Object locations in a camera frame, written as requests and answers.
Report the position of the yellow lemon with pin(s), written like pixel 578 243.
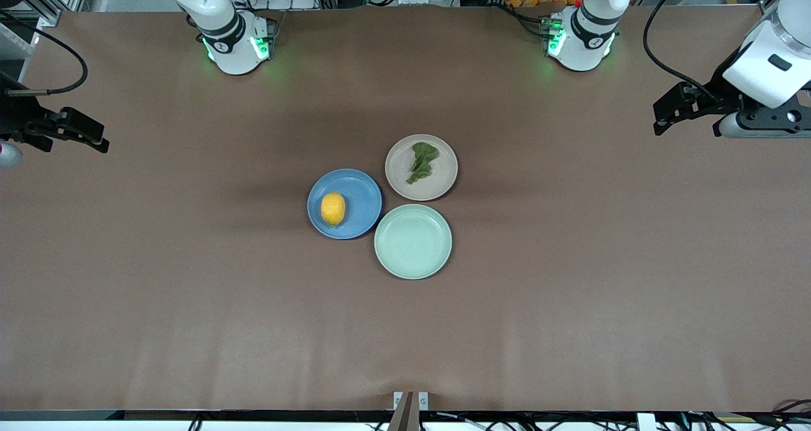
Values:
pixel 333 208

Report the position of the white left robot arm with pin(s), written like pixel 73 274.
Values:
pixel 586 44

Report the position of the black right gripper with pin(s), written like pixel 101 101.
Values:
pixel 14 115

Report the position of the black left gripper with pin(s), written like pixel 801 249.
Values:
pixel 720 89

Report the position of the metal bracket with brown strip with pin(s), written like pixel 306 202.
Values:
pixel 410 409

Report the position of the light green plate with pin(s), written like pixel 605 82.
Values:
pixel 413 242

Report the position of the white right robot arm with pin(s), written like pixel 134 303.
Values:
pixel 231 51

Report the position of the blue plate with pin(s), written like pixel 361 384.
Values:
pixel 358 193

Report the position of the aluminium frame profile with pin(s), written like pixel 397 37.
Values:
pixel 41 3

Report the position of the green lettuce leaf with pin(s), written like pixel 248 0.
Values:
pixel 421 161

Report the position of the beige plate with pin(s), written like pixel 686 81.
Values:
pixel 443 177

